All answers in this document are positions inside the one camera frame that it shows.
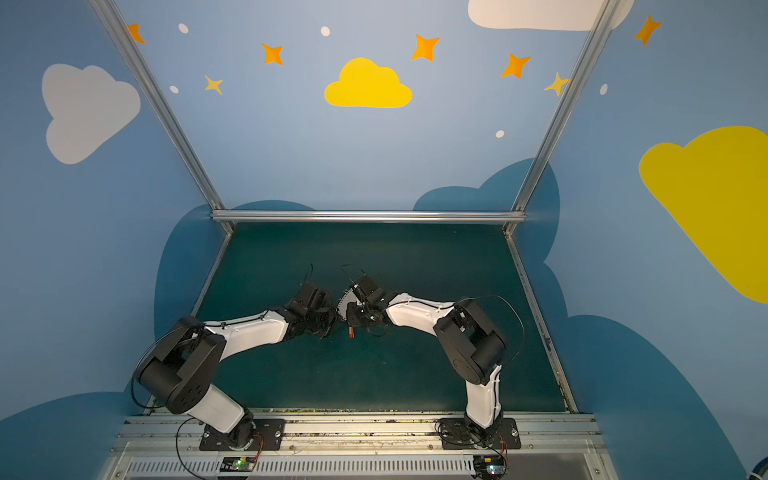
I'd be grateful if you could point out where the grey oval keyring plate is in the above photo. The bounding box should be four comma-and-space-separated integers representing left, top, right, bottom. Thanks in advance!
336, 288, 358, 322

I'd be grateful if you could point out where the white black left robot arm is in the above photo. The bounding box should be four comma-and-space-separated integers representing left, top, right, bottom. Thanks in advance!
133, 282, 337, 451

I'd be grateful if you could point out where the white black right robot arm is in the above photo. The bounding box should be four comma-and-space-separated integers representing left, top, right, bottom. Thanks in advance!
337, 275, 507, 433

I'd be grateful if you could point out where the left controller board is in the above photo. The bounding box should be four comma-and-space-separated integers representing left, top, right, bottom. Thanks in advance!
219, 456, 256, 474

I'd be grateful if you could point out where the controller board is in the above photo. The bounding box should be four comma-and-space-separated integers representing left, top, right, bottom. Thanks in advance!
472, 455, 508, 480
219, 456, 256, 474

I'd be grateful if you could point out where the right controller board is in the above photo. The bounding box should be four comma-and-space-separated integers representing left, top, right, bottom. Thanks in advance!
472, 455, 508, 480

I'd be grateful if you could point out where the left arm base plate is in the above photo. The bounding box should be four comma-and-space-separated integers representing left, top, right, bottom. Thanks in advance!
199, 418, 286, 452

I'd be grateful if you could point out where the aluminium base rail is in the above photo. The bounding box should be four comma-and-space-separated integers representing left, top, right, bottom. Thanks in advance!
99, 410, 618, 479

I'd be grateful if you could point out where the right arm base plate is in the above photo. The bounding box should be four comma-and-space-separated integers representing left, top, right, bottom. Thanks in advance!
435, 416, 522, 451

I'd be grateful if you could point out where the aluminium frame left post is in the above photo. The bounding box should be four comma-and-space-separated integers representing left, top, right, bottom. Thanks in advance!
90, 0, 225, 213

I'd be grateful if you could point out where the aluminium frame post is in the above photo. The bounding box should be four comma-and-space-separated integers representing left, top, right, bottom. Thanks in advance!
90, 0, 225, 213
503, 0, 622, 240

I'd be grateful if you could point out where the aluminium frame right post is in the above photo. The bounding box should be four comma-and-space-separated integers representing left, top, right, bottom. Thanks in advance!
503, 0, 622, 240

